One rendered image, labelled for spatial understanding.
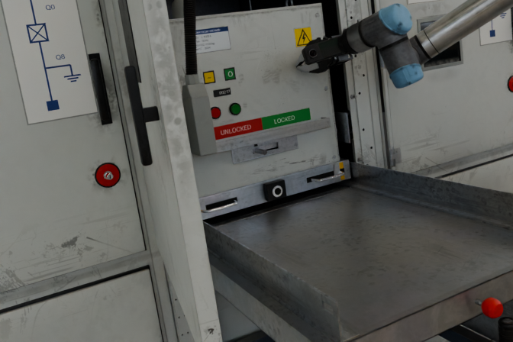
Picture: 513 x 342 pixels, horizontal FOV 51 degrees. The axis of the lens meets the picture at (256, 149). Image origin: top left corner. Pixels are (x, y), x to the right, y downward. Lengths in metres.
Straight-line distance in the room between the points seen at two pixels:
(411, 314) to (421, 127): 0.95
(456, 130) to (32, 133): 1.28
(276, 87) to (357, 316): 0.79
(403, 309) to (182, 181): 0.42
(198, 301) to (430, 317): 0.38
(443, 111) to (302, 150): 0.50
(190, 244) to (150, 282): 0.65
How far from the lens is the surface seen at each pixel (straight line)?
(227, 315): 1.54
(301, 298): 0.92
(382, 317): 0.92
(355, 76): 1.63
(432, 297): 0.97
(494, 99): 2.01
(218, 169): 1.47
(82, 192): 1.32
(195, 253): 0.77
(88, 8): 1.32
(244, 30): 1.49
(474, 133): 1.95
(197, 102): 1.31
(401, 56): 1.35
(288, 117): 1.55
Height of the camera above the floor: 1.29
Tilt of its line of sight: 10 degrees down
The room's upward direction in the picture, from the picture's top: 8 degrees counter-clockwise
